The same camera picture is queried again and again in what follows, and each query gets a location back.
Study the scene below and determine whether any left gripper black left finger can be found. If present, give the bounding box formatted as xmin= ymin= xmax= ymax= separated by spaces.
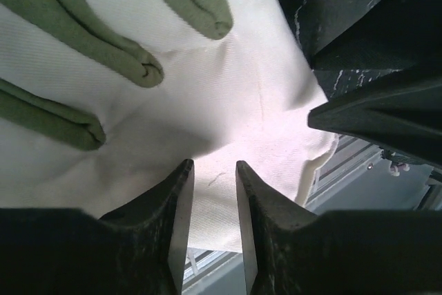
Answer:
xmin=1 ymin=160 xmax=194 ymax=294

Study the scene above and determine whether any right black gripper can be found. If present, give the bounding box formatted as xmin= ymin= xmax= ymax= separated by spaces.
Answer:
xmin=308 ymin=0 xmax=441 ymax=167

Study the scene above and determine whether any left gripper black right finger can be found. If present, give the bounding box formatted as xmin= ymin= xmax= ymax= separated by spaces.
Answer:
xmin=236 ymin=161 xmax=441 ymax=294

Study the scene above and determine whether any white grey cuff glove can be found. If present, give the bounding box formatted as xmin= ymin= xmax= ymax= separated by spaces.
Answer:
xmin=1 ymin=0 xmax=338 ymax=252

